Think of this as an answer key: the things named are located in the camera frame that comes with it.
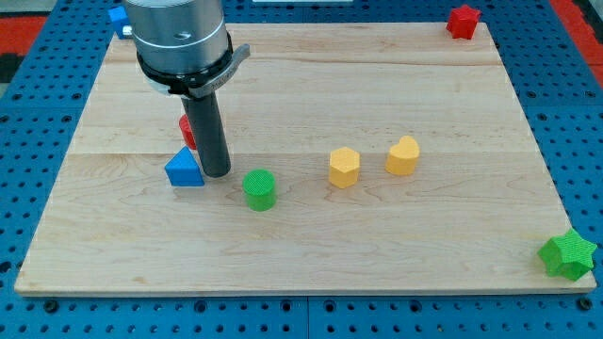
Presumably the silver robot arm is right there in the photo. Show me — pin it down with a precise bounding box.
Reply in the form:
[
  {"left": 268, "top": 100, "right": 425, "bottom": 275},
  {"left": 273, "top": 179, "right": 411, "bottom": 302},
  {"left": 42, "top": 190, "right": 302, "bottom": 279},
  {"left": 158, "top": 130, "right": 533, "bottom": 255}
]
[{"left": 124, "top": 0, "right": 251, "bottom": 99}]

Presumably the blue triangle block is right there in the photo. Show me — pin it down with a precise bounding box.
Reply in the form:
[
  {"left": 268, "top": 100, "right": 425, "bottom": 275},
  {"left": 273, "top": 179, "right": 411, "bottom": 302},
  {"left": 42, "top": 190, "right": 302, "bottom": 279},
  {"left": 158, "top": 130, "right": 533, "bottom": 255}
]
[{"left": 164, "top": 146, "right": 205, "bottom": 186}]

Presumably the yellow hexagon block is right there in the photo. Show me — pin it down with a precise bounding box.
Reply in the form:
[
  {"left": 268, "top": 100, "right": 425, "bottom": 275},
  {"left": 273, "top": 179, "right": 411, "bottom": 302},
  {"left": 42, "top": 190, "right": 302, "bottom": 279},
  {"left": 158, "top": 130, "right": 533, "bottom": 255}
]
[{"left": 329, "top": 147, "right": 360, "bottom": 188}]

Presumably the green cylinder block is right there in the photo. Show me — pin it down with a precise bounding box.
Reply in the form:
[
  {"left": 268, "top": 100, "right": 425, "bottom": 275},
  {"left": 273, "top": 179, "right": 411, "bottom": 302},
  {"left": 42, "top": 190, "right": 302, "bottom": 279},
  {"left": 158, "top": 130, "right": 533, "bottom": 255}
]
[{"left": 242, "top": 169, "right": 277, "bottom": 212}]

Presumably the wooden board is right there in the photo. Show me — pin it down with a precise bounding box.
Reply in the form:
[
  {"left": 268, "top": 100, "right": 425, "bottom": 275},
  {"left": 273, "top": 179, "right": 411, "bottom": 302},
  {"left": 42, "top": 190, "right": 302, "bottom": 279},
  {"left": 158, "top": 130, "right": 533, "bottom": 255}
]
[{"left": 14, "top": 23, "right": 596, "bottom": 298}]

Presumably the yellow heart block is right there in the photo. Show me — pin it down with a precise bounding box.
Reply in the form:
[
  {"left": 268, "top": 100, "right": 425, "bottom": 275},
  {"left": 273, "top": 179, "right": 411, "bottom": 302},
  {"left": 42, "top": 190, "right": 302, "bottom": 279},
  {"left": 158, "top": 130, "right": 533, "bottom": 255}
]
[{"left": 384, "top": 136, "right": 420, "bottom": 176}]

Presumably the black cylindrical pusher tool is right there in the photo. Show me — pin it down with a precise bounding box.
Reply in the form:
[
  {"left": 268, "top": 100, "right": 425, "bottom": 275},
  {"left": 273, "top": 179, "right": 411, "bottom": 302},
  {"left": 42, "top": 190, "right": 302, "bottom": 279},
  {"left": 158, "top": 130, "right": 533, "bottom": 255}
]
[{"left": 182, "top": 93, "right": 231, "bottom": 178}]

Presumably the red cylinder block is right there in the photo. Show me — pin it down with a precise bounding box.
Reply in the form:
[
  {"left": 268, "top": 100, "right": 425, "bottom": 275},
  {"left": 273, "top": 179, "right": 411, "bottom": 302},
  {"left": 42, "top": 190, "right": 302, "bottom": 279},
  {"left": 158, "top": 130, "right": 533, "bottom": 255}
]
[{"left": 178, "top": 115, "right": 197, "bottom": 150}]

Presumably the red star block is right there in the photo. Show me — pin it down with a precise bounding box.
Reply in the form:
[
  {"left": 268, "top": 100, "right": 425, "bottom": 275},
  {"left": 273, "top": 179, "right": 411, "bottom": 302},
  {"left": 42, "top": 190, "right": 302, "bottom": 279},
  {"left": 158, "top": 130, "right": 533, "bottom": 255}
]
[{"left": 446, "top": 5, "right": 481, "bottom": 40}]

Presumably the blue cube block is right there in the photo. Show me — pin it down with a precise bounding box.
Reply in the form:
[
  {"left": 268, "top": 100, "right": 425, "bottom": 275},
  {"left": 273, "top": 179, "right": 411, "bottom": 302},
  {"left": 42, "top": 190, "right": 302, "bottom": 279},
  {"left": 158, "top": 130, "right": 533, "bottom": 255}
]
[{"left": 107, "top": 6, "right": 132, "bottom": 40}]

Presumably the green star block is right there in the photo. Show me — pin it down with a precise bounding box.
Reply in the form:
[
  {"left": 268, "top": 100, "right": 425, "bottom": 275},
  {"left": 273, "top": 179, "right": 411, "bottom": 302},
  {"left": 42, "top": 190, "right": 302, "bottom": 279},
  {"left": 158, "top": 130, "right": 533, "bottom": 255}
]
[{"left": 537, "top": 229, "right": 597, "bottom": 282}]

